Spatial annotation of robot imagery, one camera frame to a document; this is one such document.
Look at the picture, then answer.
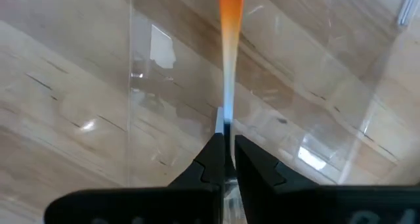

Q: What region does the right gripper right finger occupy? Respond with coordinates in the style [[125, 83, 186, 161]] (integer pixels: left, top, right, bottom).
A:
[[235, 135, 420, 224]]

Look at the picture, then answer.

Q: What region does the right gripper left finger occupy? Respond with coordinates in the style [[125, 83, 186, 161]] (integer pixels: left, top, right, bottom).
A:
[[44, 133, 226, 224]]

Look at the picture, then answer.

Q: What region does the red-handled fork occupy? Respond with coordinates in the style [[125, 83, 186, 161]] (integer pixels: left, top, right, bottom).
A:
[[215, 0, 247, 189]]

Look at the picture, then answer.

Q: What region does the clear plastic bin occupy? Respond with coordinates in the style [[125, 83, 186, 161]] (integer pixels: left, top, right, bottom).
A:
[[0, 0, 420, 224]]

